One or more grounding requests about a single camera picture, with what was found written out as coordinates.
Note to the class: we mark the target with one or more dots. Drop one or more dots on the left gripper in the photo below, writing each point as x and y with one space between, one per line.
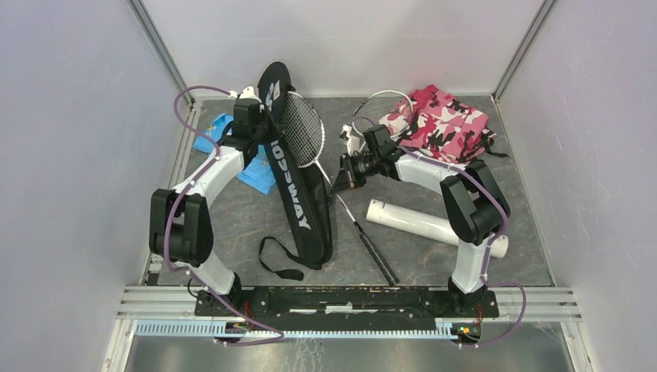
269 139

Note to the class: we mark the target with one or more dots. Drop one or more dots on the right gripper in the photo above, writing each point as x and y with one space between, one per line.
345 180

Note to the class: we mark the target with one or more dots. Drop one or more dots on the black racket bag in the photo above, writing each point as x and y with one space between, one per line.
302 190

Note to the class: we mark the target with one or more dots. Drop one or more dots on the white shuttlecock tube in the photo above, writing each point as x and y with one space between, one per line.
410 221

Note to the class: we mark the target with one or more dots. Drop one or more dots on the white racket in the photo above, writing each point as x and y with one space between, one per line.
393 109
305 133

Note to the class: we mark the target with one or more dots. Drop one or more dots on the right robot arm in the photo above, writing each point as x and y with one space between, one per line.
476 209

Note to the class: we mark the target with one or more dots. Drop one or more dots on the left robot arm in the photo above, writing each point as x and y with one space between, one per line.
180 226

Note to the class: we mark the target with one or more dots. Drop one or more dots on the blue cloth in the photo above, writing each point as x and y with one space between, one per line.
258 173

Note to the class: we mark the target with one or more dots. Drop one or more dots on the pink camouflage bag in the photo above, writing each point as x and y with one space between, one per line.
447 129

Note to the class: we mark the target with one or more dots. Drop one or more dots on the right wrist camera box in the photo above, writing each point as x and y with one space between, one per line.
352 139

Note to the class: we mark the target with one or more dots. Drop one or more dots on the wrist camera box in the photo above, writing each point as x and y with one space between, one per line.
248 93
352 139

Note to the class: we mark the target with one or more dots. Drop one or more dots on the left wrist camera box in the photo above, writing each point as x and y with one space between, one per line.
248 93

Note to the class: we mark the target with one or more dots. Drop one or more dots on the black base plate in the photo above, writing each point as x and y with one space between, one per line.
326 308

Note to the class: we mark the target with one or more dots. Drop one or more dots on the white slotted cable duct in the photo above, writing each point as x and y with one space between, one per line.
220 329

